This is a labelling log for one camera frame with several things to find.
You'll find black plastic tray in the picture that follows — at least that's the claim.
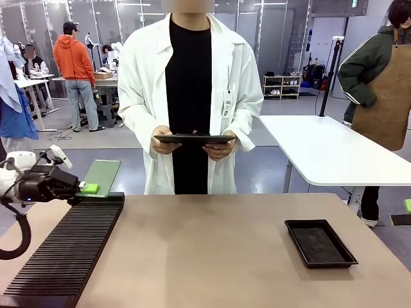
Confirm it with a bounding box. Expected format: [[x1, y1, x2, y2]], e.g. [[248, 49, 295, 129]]
[[284, 219, 359, 270]]

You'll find person in brown apron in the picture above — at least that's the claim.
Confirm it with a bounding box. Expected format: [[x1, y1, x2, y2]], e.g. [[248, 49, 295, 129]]
[[337, 0, 411, 228]]

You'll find person's right hand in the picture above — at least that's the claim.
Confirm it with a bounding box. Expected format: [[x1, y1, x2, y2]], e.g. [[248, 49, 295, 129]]
[[151, 125, 183, 156]]

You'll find cardboard box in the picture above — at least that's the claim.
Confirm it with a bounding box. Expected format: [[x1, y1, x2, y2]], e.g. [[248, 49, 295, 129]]
[[93, 67, 114, 81]]

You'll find person in orange hoodie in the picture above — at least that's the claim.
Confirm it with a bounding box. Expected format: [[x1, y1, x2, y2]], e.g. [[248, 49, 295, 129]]
[[52, 21, 102, 133]]

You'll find black tablet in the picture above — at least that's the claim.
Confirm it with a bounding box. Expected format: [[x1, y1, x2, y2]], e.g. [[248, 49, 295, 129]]
[[153, 133, 237, 146]]

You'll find white name badge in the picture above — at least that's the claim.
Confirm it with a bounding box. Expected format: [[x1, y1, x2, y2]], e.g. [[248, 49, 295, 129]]
[[222, 90, 235, 119]]

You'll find white background desk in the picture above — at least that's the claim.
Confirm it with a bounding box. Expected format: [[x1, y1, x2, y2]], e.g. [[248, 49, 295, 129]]
[[13, 73, 61, 133]]

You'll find wooden shoe shelf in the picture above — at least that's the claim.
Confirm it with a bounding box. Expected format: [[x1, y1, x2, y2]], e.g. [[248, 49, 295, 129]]
[[262, 74, 302, 100]]

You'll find person's left forearm white sleeve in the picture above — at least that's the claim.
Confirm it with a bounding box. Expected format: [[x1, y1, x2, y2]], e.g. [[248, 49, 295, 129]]
[[229, 92, 265, 153]]

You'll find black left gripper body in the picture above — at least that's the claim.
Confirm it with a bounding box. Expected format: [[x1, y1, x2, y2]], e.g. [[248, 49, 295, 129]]
[[17, 164, 80, 203]]

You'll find white side table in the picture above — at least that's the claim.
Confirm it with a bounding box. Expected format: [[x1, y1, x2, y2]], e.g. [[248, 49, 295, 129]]
[[258, 114, 411, 206]]

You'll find seated person in dark jacket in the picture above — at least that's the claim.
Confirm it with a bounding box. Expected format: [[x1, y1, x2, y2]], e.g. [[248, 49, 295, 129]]
[[22, 44, 50, 78]]

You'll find person's left hand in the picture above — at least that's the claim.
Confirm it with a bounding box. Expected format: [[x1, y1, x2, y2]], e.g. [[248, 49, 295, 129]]
[[202, 129, 238, 162]]

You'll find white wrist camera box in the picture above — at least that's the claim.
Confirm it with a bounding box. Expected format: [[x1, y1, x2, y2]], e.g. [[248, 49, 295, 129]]
[[47, 144, 74, 169]]

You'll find black slotted PCB rack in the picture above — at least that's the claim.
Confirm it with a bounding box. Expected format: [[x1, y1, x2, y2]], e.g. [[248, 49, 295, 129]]
[[1, 191, 126, 308]]

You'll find person in white lab coat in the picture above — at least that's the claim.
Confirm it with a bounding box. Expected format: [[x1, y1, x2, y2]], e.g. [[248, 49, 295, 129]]
[[117, 0, 265, 196]]

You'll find green PCB board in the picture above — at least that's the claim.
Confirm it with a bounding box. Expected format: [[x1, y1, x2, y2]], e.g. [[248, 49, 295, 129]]
[[82, 159, 121, 198]]

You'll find black camera pole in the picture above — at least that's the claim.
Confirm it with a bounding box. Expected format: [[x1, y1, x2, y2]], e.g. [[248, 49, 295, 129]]
[[319, 36, 345, 117]]

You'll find person's right forearm white sleeve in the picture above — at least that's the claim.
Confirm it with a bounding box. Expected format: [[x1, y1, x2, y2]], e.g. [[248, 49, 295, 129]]
[[117, 89, 158, 153]]

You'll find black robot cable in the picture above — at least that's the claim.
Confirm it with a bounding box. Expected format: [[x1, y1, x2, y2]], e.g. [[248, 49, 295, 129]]
[[0, 194, 32, 261]]

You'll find blue hanging cloth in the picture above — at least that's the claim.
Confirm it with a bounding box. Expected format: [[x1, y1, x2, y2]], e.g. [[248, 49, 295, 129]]
[[0, 35, 39, 141]]

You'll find black step stool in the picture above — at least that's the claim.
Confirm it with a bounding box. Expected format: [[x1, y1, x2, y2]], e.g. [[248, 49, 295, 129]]
[[95, 103, 119, 128]]

